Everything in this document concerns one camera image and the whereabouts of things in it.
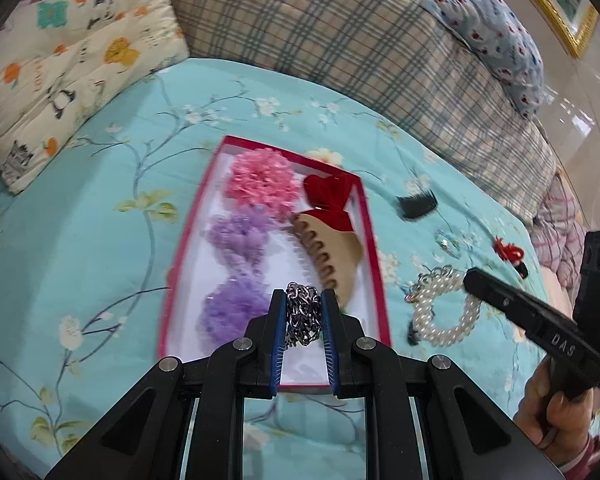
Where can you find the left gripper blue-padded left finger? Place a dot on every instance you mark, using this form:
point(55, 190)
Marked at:
point(261, 376)

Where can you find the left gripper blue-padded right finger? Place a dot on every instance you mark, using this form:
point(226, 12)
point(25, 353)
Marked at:
point(340, 333)

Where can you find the large purple tulle scrunchie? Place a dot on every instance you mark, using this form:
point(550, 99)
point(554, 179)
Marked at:
point(229, 308)

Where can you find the silver rhinestone hair clip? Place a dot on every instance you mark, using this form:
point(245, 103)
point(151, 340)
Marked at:
point(303, 315)

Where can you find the beige claw hair clip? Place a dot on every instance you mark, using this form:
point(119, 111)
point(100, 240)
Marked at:
point(333, 246)

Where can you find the small purple tulle scrunchie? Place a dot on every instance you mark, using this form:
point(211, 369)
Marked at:
point(240, 238)

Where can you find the red velvet bow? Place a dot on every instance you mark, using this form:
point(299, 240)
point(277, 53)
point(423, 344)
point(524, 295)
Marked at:
point(328, 197)

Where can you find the pink tulle scrunchie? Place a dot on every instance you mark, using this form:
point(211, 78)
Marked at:
point(264, 178)

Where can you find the red jewelry tray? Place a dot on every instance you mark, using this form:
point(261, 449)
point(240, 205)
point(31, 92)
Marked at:
point(197, 269)

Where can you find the person's right hand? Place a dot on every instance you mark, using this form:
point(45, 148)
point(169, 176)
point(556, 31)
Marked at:
point(570, 418)

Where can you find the red furry hair clip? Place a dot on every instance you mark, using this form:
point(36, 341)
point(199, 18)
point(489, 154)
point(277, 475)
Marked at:
point(512, 254)

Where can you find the pink plaid blanket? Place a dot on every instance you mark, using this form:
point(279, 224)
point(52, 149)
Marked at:
point(558, 233)

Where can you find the black hair comb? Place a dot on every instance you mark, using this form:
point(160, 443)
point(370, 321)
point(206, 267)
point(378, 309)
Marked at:
point(417, 206)

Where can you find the teal floral bed sheet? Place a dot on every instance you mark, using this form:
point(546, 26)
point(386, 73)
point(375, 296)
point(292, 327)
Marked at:
point(86, 249)

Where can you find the plaid pillow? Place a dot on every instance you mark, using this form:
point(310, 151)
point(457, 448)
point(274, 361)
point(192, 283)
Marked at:
point(398, 60)

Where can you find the cartoon print cushion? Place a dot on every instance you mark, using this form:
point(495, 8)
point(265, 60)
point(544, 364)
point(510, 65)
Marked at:
point(61, 61)

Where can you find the blue floral pillow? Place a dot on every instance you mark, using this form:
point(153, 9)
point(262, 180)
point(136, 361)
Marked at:
point(491, 30)

